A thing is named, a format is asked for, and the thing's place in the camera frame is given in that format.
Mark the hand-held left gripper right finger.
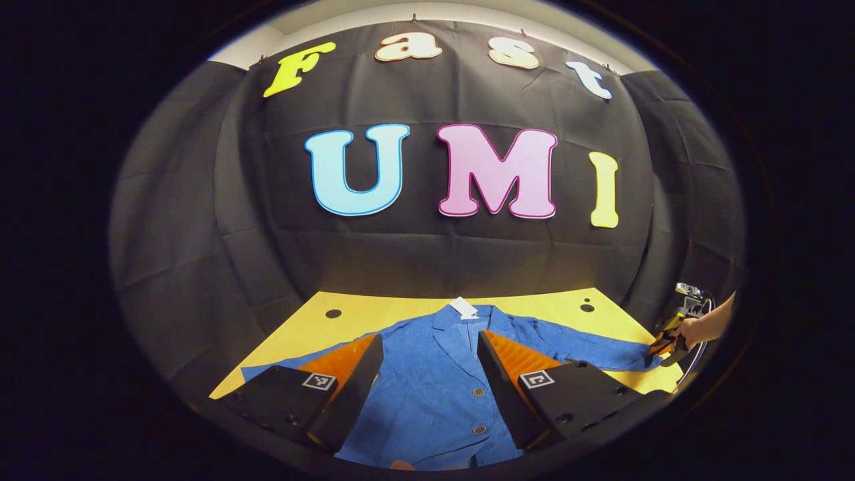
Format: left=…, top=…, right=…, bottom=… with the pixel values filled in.
left=478, top=329, right=671, bottom=450

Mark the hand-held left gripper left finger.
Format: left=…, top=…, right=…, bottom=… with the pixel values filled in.
left=204, top=333, right=385, bottom=452

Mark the blue corduroy shirt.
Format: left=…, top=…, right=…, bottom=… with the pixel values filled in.
left=240, top=297, right=663, bottom=472

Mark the black backdrop cloth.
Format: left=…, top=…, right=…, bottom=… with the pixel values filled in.
left=109, top=20, right=747, bottom=402

